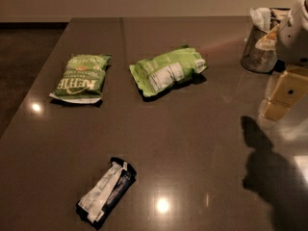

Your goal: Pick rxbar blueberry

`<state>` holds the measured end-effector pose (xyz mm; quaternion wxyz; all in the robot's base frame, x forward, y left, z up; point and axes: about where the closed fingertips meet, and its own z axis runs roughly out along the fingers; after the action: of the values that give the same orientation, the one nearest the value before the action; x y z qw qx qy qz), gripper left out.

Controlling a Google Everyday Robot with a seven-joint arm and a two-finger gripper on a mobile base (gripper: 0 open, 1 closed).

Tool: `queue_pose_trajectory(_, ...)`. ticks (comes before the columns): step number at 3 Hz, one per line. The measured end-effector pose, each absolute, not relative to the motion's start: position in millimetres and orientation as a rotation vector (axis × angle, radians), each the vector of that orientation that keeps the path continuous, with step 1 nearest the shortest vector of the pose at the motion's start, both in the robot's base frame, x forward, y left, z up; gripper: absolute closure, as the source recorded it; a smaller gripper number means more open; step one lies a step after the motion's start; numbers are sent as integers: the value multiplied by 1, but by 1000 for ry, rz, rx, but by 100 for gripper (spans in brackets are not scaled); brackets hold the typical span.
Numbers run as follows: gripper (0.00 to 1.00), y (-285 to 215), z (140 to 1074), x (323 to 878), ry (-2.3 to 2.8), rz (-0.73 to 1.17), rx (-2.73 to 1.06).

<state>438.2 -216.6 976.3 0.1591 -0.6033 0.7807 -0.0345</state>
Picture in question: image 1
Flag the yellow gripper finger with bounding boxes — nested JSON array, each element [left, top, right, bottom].
[[258, 64, 308, 128]]

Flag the dark blue rxbar wrapper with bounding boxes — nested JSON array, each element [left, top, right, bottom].
[[76, 157, 137, 230]]

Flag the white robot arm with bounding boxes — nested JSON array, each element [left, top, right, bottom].
[[255, 0, 308, 121]]

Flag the white packets in cup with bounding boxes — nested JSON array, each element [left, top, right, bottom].
[[249, 8, 271, 32]]

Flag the green chips bag back side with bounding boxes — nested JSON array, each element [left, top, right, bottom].
[[129, 47, 207, 97]]

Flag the green kettle chips bag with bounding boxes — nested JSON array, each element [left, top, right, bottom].
[[49, 54, 111, 104]]

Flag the wire mesh cup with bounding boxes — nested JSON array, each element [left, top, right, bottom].
[[241, 26, 277, 74]]

